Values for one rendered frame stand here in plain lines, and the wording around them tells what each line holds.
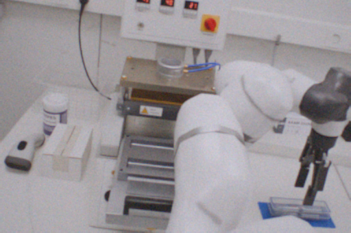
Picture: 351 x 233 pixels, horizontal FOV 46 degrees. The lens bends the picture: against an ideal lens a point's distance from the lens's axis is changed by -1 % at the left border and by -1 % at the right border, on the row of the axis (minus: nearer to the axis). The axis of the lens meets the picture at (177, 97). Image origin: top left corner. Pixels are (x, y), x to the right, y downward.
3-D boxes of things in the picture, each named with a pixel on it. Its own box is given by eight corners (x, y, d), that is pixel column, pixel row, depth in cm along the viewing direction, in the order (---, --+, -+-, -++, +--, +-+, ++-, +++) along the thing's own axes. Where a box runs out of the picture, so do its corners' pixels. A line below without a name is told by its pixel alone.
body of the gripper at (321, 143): (307, 121, 119) (299, 149, 123) (317, 137, 112) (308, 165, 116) (332, 124, 120) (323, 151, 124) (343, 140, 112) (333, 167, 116)
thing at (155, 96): (134, 84, 133) (136, 57, 129) (202, 93, 135) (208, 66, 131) (128, 109, 118) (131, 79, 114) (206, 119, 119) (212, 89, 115)
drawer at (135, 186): (120, 149, 115) (123, 125, 112) (199, 159, 117) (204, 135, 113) (104, 226, 89) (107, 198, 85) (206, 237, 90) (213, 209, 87)
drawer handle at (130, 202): (123, 208, 89) (125, 193, 87) (192, 215, 90) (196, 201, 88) (122, 214, 87) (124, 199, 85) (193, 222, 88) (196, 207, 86)
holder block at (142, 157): (124, 142, 112) (125, 133, 111) (198, 151, 113) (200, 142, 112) (116, 180, 97) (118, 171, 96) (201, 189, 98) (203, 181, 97)
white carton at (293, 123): (267, 118, 175) (271, 102, 172) (318, 123, 178) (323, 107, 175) (274, 133, 164) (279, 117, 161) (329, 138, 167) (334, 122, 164)
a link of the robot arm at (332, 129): (321, 120, 109) (315, 138, 111) (365, 124, 110) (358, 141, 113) (306, 99, 120) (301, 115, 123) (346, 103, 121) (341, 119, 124)
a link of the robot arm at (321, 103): (286, 116, 109) (317, 134, 102) (299, 68, 103) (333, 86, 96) (326, 103, 119) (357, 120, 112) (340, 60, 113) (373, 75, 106)
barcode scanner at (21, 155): (27, 138, 145) (27, 118, 142) (50, 142, 145) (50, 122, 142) (3, 173, 127) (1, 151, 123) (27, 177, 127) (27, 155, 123)
